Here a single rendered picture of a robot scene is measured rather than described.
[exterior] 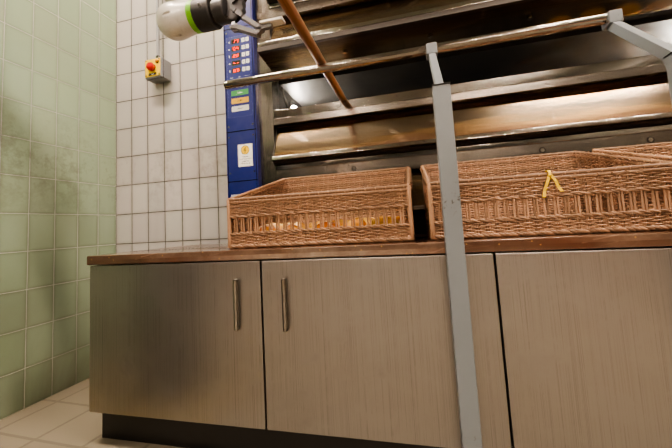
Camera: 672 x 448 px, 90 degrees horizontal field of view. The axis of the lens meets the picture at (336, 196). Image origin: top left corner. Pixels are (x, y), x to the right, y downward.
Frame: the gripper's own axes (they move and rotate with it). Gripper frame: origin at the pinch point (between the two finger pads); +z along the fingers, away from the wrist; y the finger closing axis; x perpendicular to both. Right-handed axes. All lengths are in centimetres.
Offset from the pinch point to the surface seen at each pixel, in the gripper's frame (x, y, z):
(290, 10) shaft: 10.2, 11.7, 6.8
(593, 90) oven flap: -56, 21, 102
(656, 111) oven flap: -52, 32, 118
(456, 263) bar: 5, 76, 42
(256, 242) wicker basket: -6, 70, -13
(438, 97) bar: 5, 37, 41
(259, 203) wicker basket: -6, 58, -11
